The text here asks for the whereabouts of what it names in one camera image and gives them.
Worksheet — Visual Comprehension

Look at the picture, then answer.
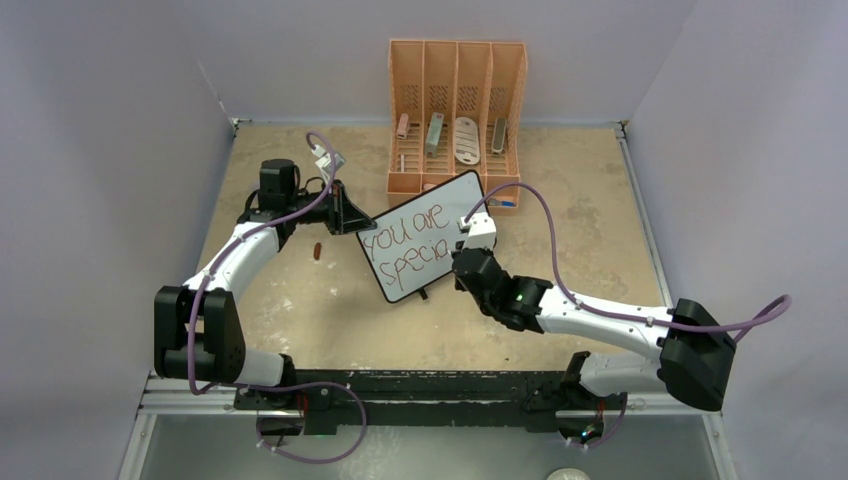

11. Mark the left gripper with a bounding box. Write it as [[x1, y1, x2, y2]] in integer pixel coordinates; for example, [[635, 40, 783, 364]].
[[286, 180, 376, 236]]

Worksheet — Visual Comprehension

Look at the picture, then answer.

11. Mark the black framed whiteboard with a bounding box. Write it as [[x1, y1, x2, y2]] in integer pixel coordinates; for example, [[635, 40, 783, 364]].
[[356, 171, 484, 303]]

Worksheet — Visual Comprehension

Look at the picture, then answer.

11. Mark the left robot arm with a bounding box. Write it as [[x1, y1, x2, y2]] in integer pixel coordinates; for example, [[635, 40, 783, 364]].
[[154, 159, 377, 409]]

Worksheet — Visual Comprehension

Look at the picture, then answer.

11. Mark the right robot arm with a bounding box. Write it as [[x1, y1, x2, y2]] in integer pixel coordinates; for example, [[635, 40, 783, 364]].
[[452, 248, 737, 412]]

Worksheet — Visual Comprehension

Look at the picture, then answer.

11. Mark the blue grey small item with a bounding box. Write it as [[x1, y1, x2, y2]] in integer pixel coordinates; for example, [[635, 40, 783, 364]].
[[488, 198, 517, 208]]

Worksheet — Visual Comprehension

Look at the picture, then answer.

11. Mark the white oval perforated plate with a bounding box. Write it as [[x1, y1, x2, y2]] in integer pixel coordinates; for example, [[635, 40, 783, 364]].
[[453, 117, 480, 166]]

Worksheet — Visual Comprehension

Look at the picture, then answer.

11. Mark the grey green box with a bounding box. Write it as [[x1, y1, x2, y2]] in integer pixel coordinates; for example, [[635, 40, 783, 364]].
[[424, 112, 444, 158]]

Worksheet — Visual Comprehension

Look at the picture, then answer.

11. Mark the grey eraser block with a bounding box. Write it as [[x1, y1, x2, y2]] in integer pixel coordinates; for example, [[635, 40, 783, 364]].
[[491, 117, 508, 155]]

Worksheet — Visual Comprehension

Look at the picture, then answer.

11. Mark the peach plastic desk organizer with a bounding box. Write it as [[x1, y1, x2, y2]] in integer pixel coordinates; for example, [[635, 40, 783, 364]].
[[386, 39, 528, 214]]

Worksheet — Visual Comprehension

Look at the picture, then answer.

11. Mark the white round object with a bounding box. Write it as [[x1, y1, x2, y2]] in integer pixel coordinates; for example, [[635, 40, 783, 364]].
[[546, 468, 590, 480]]

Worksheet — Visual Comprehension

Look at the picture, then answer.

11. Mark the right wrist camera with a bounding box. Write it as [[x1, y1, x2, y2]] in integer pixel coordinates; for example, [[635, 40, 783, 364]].
[[456, 211, 497, 251]]

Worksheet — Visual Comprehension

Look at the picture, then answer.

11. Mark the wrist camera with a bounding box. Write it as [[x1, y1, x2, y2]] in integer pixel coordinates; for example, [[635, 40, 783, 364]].
[[312, 145, 346, 182], [456, 211, 497, 251]]

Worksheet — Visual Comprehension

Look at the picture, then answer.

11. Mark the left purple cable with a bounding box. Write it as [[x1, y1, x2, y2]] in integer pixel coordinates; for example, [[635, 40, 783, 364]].
[[188, 133, 369, 465]]

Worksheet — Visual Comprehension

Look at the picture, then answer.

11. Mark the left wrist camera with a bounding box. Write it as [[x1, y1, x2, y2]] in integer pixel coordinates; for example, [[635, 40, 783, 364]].
[[312, 145, 346, 182]]

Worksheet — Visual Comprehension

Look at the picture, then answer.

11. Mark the black aluminium base frame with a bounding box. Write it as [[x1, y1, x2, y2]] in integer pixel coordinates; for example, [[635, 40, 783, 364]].
[[119, 369, 738, 479]]

